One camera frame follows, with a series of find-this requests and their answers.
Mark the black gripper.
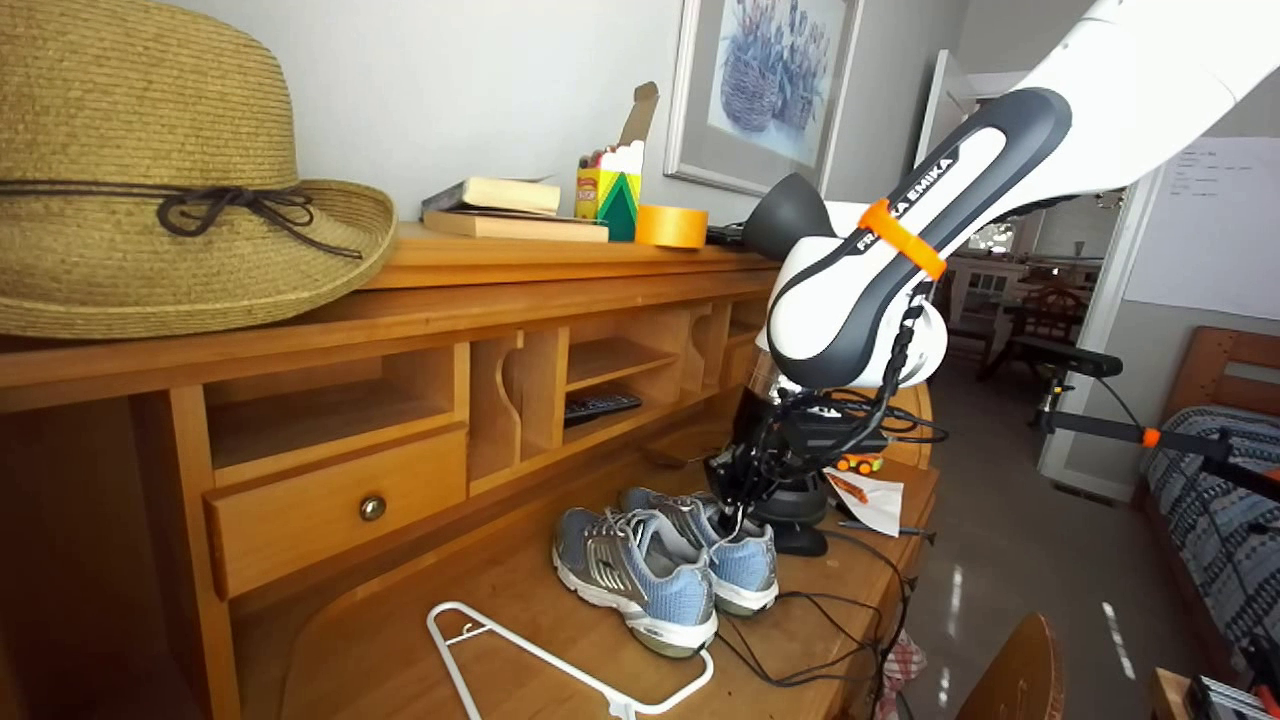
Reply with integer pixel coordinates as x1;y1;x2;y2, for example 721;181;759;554
709;396;809;523

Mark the blue grey sneaker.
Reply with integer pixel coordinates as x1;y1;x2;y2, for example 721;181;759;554
616;483;784;619
547;505;723;663

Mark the black computer mouse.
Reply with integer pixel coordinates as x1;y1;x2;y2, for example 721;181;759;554
772;520;834;562

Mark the white paper sheet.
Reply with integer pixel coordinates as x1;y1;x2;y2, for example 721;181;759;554
819;458;913;541

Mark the black flat device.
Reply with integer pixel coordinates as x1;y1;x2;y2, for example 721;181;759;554
559;386;647;432

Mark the red white checked cloth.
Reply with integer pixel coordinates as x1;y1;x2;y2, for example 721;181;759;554
872;631;930;720

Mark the black gooseneck desk lamp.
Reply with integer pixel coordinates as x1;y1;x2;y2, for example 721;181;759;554
737;173;839;534

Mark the yellow tape roll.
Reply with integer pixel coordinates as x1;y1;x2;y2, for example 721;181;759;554
630;200;713;258

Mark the wooden chair back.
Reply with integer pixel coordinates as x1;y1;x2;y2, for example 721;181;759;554
952;608;1073;720

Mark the green bottle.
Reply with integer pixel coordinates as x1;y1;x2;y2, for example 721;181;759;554
572;78;665;249

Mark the thin brown book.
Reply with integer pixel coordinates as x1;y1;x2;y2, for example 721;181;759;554
419;210;613;249

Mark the wooden rolltop desk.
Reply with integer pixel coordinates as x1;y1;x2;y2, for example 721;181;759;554
0;223;944;720

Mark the framed flower picture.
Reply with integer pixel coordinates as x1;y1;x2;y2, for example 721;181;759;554
665;0;867;200

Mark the wooden drawer with brass knob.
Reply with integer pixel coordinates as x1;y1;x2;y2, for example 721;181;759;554
200;424;471;602

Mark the striped bed blanket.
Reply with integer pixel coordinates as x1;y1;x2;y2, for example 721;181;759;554
1145;405;1280;673

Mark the wooden bed headboard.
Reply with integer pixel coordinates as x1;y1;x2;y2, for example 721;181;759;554
1164;326;1280;432

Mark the white whiteboard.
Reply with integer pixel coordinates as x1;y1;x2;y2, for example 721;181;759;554
1124;134;1280;326

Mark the straw hat with ribbon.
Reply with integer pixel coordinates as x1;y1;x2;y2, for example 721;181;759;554
0;0;398;345

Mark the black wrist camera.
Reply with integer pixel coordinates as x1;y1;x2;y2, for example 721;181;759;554
792;396;888;466

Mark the thin black mouse cable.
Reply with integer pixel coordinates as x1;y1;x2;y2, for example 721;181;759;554
715;523;935;693

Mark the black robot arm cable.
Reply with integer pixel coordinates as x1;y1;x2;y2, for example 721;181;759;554
744;284;952;473

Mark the white wire hanger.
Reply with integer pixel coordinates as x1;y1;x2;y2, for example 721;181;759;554
422;596;721;720

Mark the orange velcro strap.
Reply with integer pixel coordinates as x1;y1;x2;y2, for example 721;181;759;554
856;195;952;284

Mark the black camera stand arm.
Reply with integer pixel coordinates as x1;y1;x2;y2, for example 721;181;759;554
1031;339;1280;505

